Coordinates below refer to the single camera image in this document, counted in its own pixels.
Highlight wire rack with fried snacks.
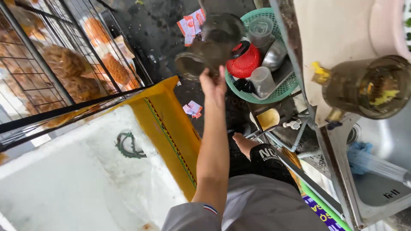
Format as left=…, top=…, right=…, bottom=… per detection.
left=0, top=0, right=154, bottom=152

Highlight white tap valve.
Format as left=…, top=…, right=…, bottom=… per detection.
left=282, top=119, right=302, bottom=130

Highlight orange white paper scraps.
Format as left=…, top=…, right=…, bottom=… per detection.
left=176, top=8, right=207, bottom=47

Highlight yellow plastic crate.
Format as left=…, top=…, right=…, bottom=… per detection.
left=105, top=75, right=202, bottom=201

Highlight clear glass jar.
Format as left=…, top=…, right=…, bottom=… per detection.
left=175, top=13, right=246, bottom=81

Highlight blue cloth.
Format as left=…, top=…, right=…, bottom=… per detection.
left=346, top=141, right=375, bottom=176

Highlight stainless steel sink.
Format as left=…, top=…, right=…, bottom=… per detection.
left=316, top=104, right=411, bottom=230

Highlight pink plastic basin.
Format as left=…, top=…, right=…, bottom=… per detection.
left=369, top=0, right=411, bottom=62

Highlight black plastic lid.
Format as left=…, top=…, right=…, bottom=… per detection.
left=233, top=78, right=256, bottom=94

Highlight blender pitcher with yellow peels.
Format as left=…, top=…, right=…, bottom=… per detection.
left=311, top=55, right=411, bottom=120

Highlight white foam box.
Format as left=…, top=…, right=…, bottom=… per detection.
left=0, top=104, right=189, bottom=231

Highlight green plastic basket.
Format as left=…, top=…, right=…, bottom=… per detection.
left=224, top=8, right=301, bottom=105

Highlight small torn paper scraps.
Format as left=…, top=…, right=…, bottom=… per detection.
left=182, top=100, right=204, bottom=119

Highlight red plastic strainer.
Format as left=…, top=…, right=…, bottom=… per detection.
left=226, top=41, right=261, bottom=79

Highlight clear plastic measuring cup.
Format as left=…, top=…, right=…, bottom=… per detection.
left=247, top=16, right=275, bottom=49

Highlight green rubber cord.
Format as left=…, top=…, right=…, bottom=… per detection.
left=115, top=132, right=147, bottom=159

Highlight grey water pipes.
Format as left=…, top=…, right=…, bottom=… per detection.
left=247, top=109, right=318, bottom=159

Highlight colourful printed banner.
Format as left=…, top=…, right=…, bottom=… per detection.
left=280, top=147, right=354, bottom=231

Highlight person's foot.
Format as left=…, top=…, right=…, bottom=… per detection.
left=231, top=132, right=261, bottom=161

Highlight steel bowl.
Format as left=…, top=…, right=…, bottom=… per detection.
left=261, top=38, right=288, bottom=72

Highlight person's left hand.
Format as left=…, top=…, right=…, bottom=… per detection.
left=199, top=65, right=227, bottom=99

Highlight person's grey shirt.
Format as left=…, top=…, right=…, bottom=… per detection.
left=161, top=174, right=331, bottom=231

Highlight person's black trouser leg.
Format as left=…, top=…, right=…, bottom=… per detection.
left=249, top=143, right=300, bottom=194

